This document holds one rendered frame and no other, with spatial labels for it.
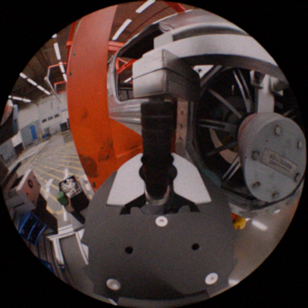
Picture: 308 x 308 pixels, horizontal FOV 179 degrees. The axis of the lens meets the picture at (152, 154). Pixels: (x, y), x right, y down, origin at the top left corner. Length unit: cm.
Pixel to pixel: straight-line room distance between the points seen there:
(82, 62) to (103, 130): 30
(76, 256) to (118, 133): 84
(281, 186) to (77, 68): 58
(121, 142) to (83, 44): 49
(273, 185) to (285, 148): 6
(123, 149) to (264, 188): 51
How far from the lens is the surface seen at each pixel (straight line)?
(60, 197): 42
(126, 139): 49
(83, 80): 41
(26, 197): 42
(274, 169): 17
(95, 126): 40
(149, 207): 57
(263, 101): 31
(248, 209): 44
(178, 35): 16
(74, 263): 86
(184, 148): 35
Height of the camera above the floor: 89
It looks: 28 degrees down
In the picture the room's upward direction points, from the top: 1 degrees counter-clockwise
